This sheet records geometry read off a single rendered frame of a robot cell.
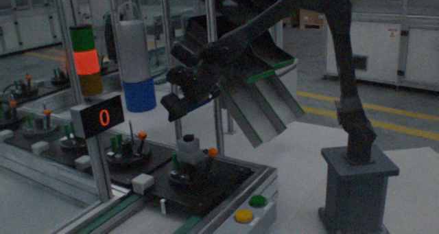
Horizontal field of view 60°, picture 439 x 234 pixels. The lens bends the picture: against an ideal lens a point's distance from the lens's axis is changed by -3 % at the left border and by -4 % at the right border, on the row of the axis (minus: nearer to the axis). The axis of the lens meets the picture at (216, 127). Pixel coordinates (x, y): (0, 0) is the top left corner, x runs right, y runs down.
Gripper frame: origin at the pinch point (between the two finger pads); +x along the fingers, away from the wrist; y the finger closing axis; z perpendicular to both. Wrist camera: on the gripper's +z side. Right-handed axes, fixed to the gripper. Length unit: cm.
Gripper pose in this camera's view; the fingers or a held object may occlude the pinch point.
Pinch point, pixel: (183, 108)
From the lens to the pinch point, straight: 102.2
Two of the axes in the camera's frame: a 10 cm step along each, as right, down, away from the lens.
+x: -5.0, 5.8, 6.5
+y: -5.6, 3.6, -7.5
